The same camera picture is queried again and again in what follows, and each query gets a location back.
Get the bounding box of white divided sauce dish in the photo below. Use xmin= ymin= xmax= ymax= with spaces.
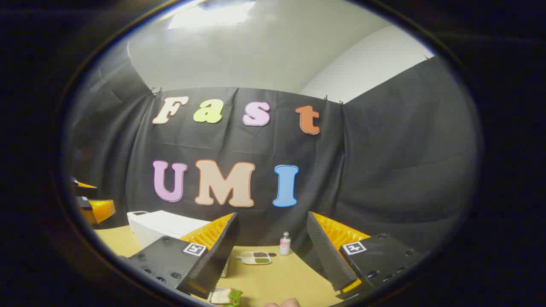
xmin=235 ymin=251 xmax=273 ymax=266

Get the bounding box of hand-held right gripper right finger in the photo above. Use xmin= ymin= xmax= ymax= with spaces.
xmin=306 ymin=210 xmax=425 ymax=300

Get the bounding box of sandwich with lettuce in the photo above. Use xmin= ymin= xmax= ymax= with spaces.
xmin=208 ymin=287 xmax=244 ymax=307

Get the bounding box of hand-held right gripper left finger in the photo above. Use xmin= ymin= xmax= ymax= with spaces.
xmin=122 ymin=212 xmax=240 ymax=300

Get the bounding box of white microwave oven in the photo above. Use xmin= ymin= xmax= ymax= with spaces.
xmin=127 ymin=210 xmax=212 ymax=249

